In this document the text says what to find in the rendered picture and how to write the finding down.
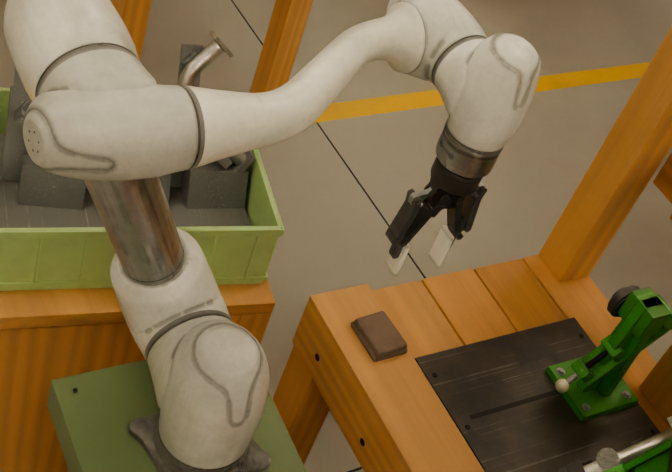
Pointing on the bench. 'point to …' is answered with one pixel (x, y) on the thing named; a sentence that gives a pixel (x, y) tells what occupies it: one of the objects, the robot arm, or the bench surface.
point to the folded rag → (379, 336)
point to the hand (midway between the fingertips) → (418, 253)
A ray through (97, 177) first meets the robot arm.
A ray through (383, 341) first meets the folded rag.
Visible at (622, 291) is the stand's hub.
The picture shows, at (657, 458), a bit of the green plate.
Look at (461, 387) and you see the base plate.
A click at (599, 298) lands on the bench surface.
